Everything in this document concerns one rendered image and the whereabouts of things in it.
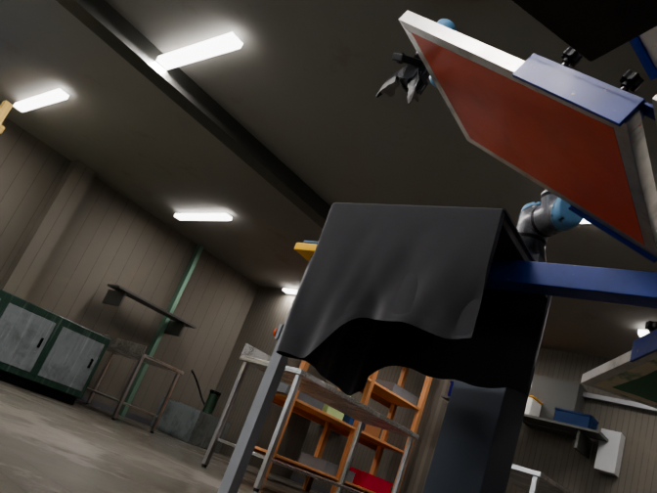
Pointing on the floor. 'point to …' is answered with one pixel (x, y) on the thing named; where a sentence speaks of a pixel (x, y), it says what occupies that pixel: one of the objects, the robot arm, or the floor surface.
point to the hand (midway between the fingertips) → (390, 99)
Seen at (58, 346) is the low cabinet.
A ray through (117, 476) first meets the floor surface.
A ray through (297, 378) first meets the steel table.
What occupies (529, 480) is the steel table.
